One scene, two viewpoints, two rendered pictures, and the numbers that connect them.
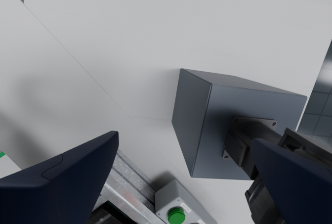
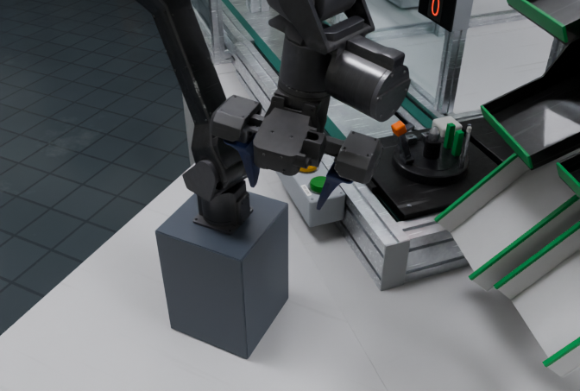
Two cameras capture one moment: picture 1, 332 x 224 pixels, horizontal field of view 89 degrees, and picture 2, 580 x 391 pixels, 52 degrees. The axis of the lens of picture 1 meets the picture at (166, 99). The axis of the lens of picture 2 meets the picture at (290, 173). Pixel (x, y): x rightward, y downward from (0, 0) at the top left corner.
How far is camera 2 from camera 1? 0.62 m
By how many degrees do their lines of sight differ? 38
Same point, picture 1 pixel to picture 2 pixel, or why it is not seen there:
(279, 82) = (108, 301)
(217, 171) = (261, 200)
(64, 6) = not seen: outside the picture
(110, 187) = (389, 234)
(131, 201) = (368, 213)
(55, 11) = not seen: outside the picture
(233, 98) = (224, 246)
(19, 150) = (523, 326)
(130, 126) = (350, 309)
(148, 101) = (312, 332)
